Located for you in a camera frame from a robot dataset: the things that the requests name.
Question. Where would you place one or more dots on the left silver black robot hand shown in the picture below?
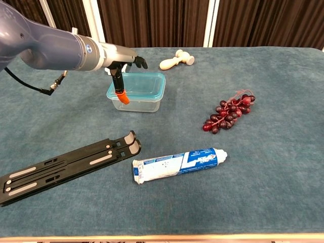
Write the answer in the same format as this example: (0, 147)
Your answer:
(119, 54)

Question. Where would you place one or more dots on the teal plastic lid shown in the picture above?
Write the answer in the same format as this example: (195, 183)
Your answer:
(144, 86)

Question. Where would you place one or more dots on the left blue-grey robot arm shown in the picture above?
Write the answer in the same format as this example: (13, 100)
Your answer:
(50, 48)

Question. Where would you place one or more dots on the clear plastic container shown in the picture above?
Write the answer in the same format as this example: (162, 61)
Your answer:
(141, 106)

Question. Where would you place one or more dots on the cream wooden massage roller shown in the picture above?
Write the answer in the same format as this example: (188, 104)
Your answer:
(168, 64)

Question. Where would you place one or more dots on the dark brown pleated curtain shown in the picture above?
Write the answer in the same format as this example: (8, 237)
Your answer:
(164, 22)

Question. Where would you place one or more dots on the black folding laptop stand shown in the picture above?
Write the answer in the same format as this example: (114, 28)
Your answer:
(63, 164)

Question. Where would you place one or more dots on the blue and white toothpaste tube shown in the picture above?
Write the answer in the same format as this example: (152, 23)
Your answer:
(164, 169)

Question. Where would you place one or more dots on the dark red grape bunch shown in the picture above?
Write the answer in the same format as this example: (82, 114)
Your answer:
(227, 117)

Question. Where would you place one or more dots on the teal suede table cloth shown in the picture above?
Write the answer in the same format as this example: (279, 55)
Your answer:
(253, 177)

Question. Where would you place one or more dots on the wide white frame post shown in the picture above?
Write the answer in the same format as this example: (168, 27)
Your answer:
(95, 20)
(210, 25)

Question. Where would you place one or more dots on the thin grey frame post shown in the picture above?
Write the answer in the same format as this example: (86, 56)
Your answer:
(48, 12)

